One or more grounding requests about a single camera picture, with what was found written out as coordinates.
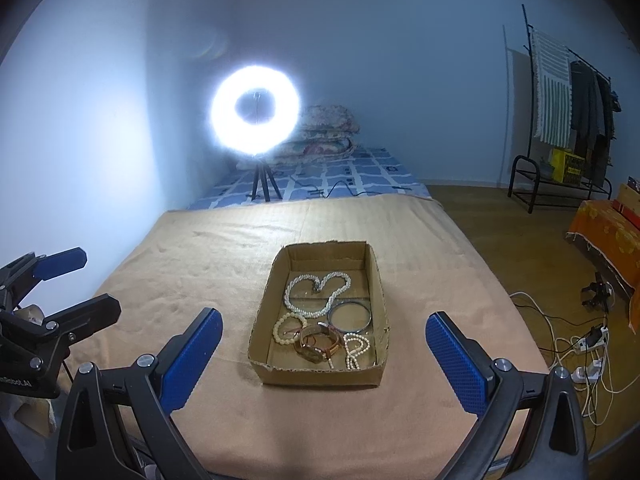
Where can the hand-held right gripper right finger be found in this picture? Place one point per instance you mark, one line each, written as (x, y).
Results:
(457, 360)

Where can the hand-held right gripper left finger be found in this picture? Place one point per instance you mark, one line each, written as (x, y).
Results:
(192, 360)

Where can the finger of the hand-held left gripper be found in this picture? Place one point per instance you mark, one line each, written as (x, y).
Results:
(62, 262)
(85, 317)

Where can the blue bangle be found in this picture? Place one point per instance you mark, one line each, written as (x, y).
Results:
(350, 302)

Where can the cardboard box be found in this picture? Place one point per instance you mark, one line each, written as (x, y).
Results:
(320, 375)

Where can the white plug adapter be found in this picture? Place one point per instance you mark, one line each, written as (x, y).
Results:
(582, 374)

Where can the white power strip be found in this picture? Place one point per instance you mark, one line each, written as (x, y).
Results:
(590, 344)

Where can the black device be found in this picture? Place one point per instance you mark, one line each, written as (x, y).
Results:
(597, 292)

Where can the black tripod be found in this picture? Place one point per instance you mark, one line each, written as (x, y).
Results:
(260, 175)

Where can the orange cloth covered furniture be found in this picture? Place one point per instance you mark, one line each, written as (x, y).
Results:
(610, 230)

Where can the blue patterned bed sheet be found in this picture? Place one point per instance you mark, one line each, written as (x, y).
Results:
(380, 175)

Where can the yellow box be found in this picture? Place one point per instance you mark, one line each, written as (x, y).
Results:
(567, 165)

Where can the folded floral quilt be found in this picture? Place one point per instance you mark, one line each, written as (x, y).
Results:
(325, 150)

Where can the grey hanging garment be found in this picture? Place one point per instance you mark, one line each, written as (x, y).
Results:
(585, 110)

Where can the black clothes rack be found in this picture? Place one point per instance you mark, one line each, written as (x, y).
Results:
(527, 85)

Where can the dark hanging garment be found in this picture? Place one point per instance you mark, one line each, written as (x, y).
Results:
(609, 120)

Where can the striped hanging towel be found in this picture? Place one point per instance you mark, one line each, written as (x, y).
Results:
(552, 90)

